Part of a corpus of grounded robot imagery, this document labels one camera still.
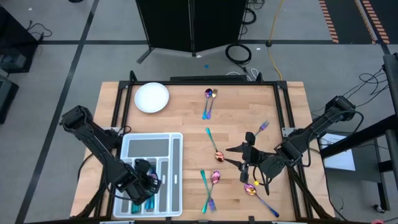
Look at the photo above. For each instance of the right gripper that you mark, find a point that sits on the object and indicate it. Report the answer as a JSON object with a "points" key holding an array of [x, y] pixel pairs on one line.
{"points": [[258, 158]]}

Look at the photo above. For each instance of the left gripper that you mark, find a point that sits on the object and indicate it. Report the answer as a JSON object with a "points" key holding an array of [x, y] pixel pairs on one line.
{"points": [[141, 183]]}

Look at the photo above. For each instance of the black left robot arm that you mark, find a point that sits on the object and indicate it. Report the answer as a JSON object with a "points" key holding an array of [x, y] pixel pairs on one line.
{"points": [[93, 143]]}

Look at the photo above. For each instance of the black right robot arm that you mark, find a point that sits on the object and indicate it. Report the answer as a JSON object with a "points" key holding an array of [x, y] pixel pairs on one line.
{"points": [[311, 130]]}

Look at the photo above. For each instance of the white cutlery tray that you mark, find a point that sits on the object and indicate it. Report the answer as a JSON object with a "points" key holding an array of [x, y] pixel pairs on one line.
{"points": [[175, 186]]}

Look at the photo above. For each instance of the long black bar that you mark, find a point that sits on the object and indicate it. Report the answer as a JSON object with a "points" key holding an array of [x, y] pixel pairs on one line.
{"points": [[205, 78]]}

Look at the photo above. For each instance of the white round plate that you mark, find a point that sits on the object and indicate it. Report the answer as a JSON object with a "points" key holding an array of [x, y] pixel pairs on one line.
{"points": [[151, 97]]}

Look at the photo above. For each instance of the white paper sheet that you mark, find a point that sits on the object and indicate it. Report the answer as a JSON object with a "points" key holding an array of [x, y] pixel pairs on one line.
{"points": [[342, 160]]}

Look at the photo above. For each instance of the black folding partition screen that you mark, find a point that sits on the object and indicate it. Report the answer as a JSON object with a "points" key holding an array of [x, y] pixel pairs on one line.
{"points": [[168, 25]]}

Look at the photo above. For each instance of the red round object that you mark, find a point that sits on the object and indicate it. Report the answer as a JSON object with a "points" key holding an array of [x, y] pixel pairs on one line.
{"points": [[377, 221]]}

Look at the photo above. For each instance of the black box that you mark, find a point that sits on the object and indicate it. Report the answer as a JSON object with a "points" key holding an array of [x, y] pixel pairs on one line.
{"points": [[6, 99]]}

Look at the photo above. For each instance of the black metal stand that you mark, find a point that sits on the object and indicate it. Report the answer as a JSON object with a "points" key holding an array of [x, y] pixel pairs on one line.
{"points": [[392, 81]]}

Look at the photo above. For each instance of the black mat orange striped edges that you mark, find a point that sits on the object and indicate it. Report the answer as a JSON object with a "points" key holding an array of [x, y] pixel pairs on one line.
{"points": [[345, 18]]}

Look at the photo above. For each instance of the grey equipment box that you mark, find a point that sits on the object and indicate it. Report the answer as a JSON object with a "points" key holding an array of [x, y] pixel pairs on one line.
{"points": [[12, 60]]}

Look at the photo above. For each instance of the black cabinet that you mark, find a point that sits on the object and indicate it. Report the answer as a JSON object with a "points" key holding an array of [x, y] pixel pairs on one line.
{"points": [[12, 31]]}

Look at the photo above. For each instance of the black aluminium table frame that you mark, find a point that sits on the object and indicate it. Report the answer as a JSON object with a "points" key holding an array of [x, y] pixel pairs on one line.
{"points": [[202, 83]]}

